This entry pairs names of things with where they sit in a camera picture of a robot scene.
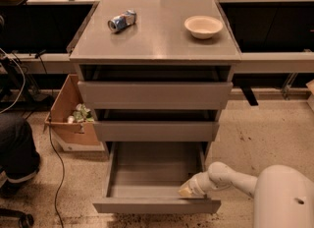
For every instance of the black office chair base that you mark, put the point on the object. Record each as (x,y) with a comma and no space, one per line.
(24,220)

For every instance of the grey middle drawer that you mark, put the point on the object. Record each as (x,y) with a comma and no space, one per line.
(123,131)

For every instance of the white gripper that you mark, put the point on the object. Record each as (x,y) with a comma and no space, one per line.
(197,186)

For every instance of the grey bottom drawer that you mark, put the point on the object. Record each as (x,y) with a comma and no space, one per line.
(145,178)

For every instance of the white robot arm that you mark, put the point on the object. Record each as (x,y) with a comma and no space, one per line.
(283,197)

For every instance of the grey drawer cabinet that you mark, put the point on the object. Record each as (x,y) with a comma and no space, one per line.
(157,48)

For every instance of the grey top drawer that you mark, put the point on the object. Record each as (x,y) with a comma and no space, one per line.
(138,95)

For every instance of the white paper bowl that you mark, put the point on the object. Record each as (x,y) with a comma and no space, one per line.
(203,27)

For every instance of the grey drawer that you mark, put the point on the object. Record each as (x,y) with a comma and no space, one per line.
(145,178)
(123,131)
(138,95)

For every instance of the brown cardboard box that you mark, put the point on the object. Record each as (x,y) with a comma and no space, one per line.
(67,132)

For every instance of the crushed blue soda can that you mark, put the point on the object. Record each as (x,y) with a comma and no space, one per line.
(126,19)

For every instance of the crumpled green white trash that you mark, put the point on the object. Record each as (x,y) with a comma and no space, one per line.
(81,114)

